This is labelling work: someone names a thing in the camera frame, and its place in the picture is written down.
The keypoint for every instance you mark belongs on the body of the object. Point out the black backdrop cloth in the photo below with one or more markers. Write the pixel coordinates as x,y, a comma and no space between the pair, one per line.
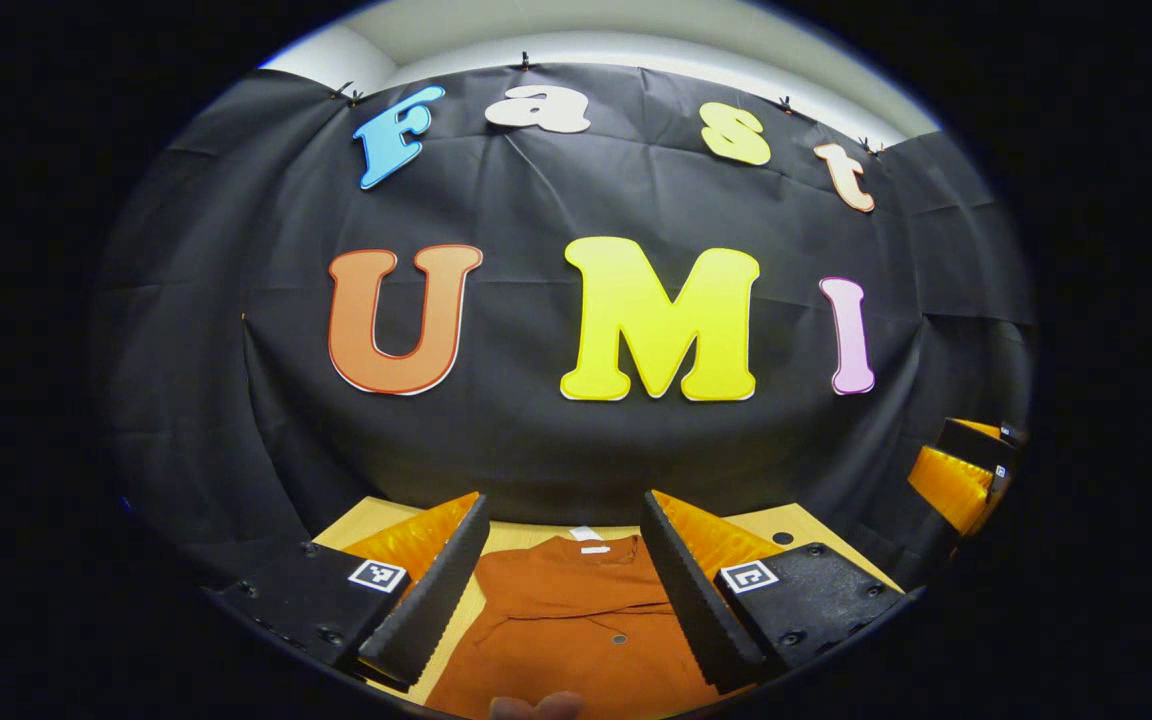
536,450

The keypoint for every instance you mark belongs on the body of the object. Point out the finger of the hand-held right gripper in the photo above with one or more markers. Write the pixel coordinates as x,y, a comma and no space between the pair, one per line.
971,440
951,485

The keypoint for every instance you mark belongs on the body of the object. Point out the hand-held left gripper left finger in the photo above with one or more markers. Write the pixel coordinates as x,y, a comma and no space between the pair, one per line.
436,600

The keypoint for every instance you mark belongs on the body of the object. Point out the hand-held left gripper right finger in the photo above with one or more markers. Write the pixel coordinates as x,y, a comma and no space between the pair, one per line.
696,600

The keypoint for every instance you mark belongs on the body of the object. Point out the orange shirt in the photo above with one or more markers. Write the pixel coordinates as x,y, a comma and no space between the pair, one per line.
566,620

